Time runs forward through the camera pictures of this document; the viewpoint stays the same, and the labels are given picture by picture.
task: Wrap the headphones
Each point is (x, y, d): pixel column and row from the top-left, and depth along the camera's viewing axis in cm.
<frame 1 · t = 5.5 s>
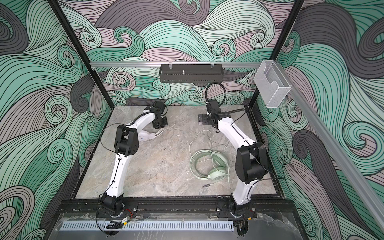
left hand: (164, 124, 107), fingers closed
right hand: (208, 118, 91), fingers open
green over-ear headphones: (218, 172, 78), point 10 cm above the table
black perforated metal tray: (190, 73, 97), point 34 cm above the table

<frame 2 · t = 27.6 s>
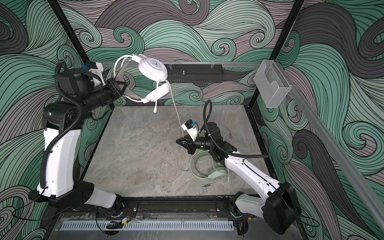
left hand: (127, 81, 57), fingers closed
right hand: (177, 141, 71), fingers closed
the named things where they were.

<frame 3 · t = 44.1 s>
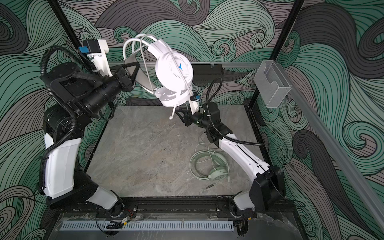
left hand: (137, 61, 44), fingers closed
right hand: (177, 110, 70), fingers open
the named things where they were.

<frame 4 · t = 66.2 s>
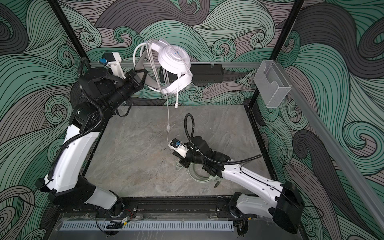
left hand: (146, 68, 53), fingers closed
right hand: (174, 152, 72), fingers closed
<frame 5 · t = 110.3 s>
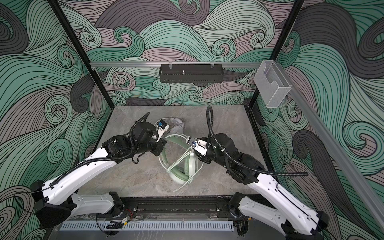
left hand: (166, 141, 70), fingers closed
right hand: (197, 141, 65), fingers open
